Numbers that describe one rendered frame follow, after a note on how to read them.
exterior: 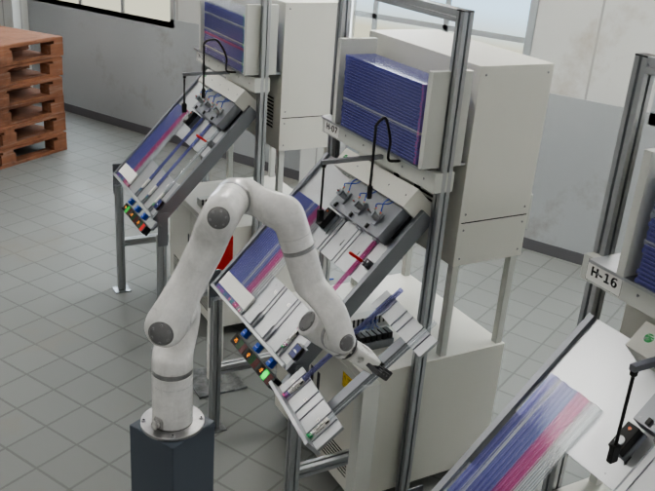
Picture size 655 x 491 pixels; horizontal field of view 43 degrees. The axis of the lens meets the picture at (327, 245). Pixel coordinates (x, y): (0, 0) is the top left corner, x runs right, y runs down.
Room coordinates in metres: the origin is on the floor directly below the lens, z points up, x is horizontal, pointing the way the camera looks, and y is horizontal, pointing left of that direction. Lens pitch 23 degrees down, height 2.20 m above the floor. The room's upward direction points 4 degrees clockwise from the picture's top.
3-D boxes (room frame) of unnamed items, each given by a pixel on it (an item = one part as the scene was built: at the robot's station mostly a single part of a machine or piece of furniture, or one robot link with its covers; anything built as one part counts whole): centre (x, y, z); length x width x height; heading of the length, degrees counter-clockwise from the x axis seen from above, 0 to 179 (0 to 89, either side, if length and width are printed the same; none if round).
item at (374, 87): (2.88, -0.20, 1.52); 0.51 x 0.13 x 0.27; 30
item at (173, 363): (2.10, 0.42, 1.00); 0.19 x 0.12 x 0.24; 175
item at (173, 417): (2.06, 0.42, 0.79); 0.19 x 0.19 x 0.18
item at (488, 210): (3.17, -0.56, 0.86); 0.70 x 0.67 x 1.72; 30
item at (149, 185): (4.14, 0.61, 0.66); 1.01 x 0.73 x 1.31; 120
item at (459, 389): (3.00, -0.27, 0.31); 0.70 x 0.65 x 0.62; 30
